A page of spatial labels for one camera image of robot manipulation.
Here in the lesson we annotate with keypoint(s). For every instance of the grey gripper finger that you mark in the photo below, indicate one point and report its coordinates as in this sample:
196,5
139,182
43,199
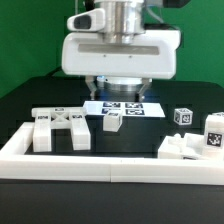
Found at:
146,83
90,82

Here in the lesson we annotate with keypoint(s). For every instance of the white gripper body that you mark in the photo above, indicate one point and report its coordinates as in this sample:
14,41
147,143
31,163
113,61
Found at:
109,43

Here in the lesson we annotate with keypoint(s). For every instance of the white chair seat part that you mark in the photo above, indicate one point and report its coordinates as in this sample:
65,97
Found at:
191,146

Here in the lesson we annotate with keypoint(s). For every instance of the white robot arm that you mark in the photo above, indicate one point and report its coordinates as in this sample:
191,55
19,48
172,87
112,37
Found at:
149,21

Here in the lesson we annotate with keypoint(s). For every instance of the white sheet with tags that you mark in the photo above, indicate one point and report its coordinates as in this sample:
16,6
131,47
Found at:
130,109

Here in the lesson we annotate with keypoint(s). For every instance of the white tagged cube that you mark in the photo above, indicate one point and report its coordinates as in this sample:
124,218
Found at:
183,116
219,114

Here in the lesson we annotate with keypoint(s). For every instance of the white tagged cube right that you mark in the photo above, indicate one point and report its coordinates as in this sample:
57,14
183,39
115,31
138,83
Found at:
219,114

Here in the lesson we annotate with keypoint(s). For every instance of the white U-shaped fence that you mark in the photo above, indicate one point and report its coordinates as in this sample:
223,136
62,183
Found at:
15,163

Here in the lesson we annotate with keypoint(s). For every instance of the white chair back frame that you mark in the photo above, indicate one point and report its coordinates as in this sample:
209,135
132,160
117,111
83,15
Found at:
53,118

